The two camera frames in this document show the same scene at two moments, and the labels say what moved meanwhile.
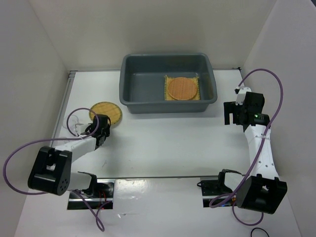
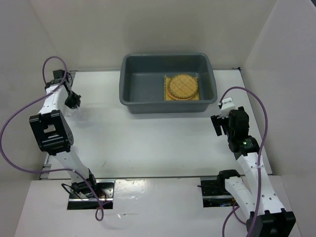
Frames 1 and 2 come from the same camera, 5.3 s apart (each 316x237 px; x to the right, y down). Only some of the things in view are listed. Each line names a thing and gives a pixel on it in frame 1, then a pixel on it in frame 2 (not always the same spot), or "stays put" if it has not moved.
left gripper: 107,130 → 76,100
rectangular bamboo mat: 168,79 stays put
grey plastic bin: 142,82 stays put
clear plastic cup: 78,121 → 71,113
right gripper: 230,107 → 217,120
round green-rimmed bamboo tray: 112,110 → 183,86
